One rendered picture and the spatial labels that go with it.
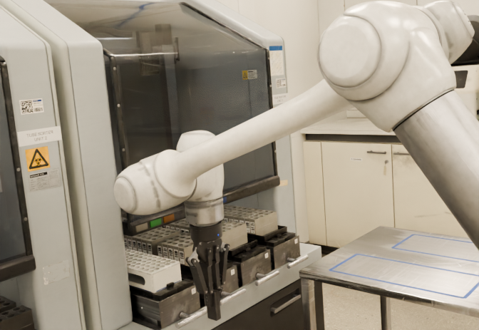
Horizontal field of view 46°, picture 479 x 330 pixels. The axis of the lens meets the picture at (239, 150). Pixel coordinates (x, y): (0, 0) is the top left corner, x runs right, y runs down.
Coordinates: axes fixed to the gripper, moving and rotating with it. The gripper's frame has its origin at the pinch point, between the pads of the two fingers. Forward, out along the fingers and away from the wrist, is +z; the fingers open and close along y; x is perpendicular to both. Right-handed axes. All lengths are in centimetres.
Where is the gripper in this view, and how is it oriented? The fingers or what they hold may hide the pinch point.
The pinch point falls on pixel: (213, 304)
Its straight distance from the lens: 138.3
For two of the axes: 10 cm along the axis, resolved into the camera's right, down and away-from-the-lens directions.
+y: -6.5, 1.6, -7.4
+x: 7.6, 0.3, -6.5
